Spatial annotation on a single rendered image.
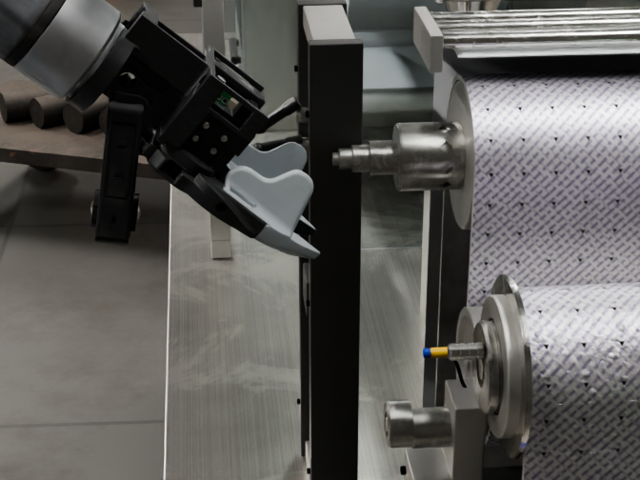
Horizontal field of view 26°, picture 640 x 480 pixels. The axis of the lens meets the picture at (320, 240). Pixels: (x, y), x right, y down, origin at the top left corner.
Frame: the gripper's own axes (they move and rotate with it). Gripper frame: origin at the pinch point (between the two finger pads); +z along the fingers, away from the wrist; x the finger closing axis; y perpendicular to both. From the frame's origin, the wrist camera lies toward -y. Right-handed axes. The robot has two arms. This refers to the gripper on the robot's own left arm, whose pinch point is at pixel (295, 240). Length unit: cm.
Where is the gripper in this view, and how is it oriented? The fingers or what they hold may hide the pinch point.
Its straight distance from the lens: 104.2
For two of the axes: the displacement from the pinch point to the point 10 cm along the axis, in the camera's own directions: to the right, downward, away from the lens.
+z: 7.6, 5.6, 3.3
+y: 6.4, -7.2, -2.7
